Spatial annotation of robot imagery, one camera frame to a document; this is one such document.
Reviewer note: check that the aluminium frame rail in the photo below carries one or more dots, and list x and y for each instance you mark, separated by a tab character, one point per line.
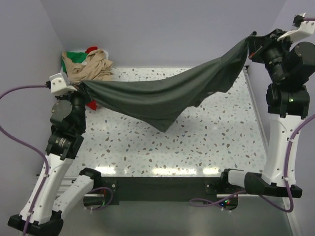
73	182

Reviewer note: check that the beige t shirt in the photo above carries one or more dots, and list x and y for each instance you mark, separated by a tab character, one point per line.
96	68

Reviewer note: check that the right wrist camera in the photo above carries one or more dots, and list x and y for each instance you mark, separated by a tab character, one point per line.
303	27

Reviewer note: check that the dark grey t shirt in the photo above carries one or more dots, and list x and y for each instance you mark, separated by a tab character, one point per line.
160	102

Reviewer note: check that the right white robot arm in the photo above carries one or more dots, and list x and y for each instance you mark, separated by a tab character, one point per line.
290	61

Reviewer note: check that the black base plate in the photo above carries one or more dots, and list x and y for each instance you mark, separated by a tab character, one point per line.
160	189

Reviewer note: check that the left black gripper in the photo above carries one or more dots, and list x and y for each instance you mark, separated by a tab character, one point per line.
82	91

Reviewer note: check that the green t shirt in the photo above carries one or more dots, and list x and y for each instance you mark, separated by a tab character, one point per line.
75	57

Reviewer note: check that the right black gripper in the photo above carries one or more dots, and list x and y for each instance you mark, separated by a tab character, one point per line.
257	45

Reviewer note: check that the white plastic basket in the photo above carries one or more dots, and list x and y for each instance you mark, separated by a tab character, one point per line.
105	54

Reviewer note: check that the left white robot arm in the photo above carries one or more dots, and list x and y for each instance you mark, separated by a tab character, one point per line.
45	211

